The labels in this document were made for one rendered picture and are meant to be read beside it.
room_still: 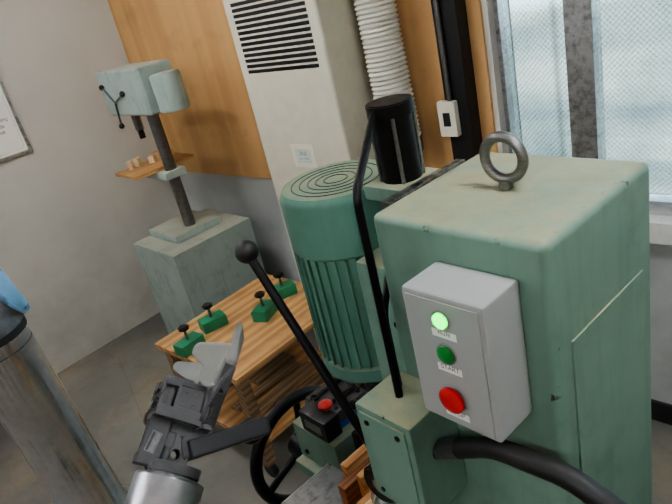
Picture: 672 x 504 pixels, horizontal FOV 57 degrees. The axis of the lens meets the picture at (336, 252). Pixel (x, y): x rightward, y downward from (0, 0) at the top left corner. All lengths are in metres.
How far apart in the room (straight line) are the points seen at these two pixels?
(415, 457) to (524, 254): 0.29
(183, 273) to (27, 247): 1.05
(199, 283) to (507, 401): 2.67
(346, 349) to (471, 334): 0.38
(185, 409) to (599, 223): 0.54
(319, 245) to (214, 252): 2.38
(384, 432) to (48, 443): 0.64
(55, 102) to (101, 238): 0.83
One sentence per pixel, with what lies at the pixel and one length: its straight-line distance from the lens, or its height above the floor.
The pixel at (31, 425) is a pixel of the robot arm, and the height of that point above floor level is 1.21.
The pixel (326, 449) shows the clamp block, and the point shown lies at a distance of 1.27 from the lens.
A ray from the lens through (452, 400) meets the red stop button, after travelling 0.65.
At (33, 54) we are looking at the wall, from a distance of 3.86.
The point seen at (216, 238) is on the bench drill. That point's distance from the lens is 3.21.
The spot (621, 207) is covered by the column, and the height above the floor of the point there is 1.50.
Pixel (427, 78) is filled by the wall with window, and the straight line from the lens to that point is 2.44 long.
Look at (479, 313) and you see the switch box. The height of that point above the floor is 1.47.
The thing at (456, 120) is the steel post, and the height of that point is 1.20.
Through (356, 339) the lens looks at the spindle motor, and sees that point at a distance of 0.93.
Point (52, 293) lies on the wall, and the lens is 3.95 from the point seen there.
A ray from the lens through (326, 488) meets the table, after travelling 1.26.
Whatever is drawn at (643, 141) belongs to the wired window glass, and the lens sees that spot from 2.24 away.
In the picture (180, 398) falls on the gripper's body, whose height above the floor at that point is 1.32.
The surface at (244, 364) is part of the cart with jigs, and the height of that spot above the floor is 0.53.
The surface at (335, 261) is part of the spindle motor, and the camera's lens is 0.86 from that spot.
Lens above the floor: 1.78
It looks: 24 degrees down
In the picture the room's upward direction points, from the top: 14 degrees counter-clockwise
